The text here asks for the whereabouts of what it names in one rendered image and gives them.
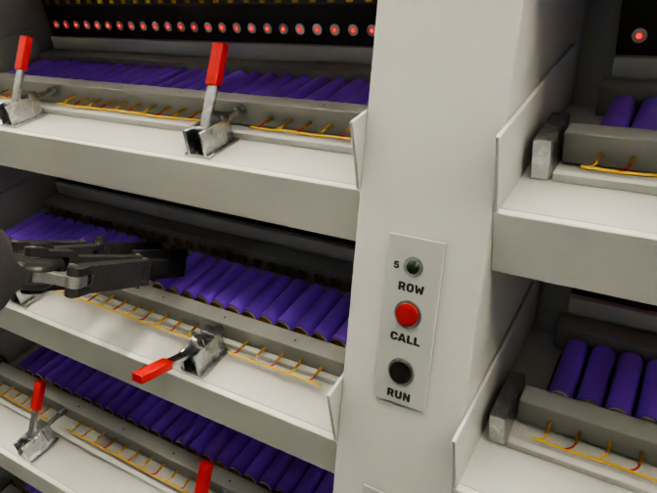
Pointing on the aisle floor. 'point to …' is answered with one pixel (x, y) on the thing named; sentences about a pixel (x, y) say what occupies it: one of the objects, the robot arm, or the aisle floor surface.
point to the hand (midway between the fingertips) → (147, 259)
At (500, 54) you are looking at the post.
